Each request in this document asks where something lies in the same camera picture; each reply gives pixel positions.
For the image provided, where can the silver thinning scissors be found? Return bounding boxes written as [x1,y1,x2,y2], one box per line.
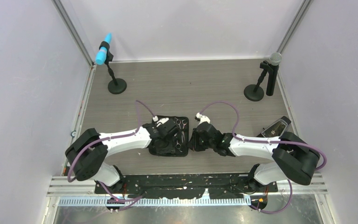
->
[174,131,186,156]

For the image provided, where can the black zip tool case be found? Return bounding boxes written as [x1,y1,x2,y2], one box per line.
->
[143,115,189,157]

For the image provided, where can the silver hair scissors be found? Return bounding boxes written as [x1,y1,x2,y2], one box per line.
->
[174,118,188,130]

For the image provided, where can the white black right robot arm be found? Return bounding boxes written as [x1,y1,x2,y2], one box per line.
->
[188,122,321,192]

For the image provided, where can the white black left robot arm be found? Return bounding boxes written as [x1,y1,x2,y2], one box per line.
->
[65,117,179,193]

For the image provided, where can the black left microphone stand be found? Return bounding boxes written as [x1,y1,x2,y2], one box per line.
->
[104,52,127,94]

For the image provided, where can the black microphone stand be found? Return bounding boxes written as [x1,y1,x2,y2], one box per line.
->
[104,52,127,94]
[243,61,272,102]

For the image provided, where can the black right microphone stand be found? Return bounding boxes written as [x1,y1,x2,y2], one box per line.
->
[243,61,272,102]

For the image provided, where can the clear black box device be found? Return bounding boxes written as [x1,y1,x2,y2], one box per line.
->
[257,116,291,138]

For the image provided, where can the blue microphone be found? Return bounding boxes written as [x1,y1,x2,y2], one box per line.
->
[95,33,112,65]

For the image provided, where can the black silver microphone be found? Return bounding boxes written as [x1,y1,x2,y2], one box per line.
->
[266,52,282,96]

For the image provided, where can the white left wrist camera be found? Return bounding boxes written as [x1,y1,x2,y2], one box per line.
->
[152,116,169,127]

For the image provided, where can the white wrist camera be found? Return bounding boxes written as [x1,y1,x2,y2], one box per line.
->
[152,116,169,127]
[194,112,210,125]

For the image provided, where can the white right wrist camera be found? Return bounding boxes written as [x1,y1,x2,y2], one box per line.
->
[194,112,210,125]

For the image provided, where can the black mounting base plate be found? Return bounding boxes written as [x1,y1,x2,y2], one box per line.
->
[95,173,278,199]

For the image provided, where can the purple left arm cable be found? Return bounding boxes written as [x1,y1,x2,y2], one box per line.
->
[67,99,158,211]

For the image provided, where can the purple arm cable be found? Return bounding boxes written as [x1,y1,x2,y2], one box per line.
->
[198,100,328,215]
[67,99,158,211]

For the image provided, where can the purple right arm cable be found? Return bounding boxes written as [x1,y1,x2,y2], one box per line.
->
[198,100,328,215]

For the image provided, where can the aluminium frame rail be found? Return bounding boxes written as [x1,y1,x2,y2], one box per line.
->
[47,176,328,207]

